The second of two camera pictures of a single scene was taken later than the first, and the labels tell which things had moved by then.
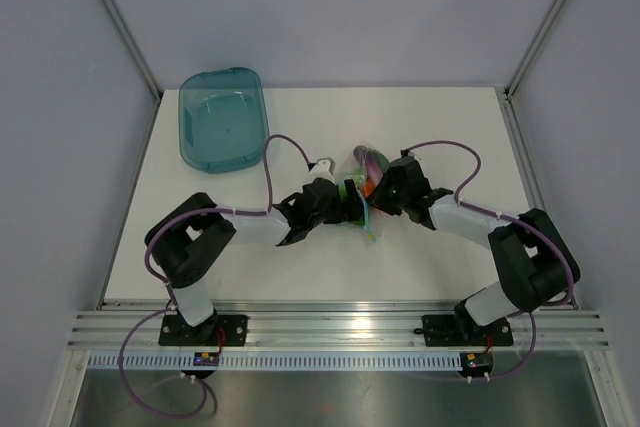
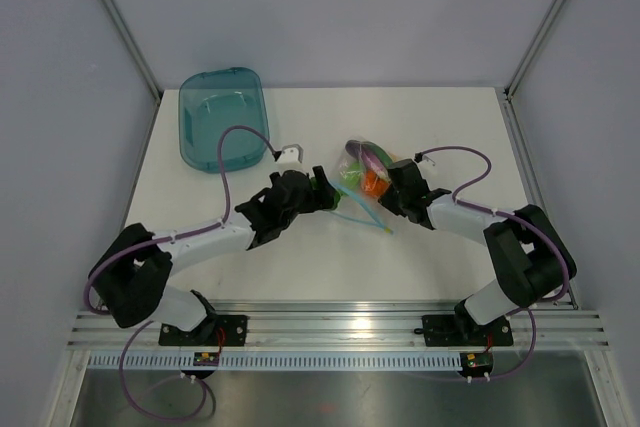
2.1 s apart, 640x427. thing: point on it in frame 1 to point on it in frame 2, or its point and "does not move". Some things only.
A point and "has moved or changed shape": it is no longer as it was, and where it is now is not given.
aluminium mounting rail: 108,323 does not move
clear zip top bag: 371,164 has moved or changed shape
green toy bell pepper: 358,180 has moved or changed shape
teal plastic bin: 223,119 does not move
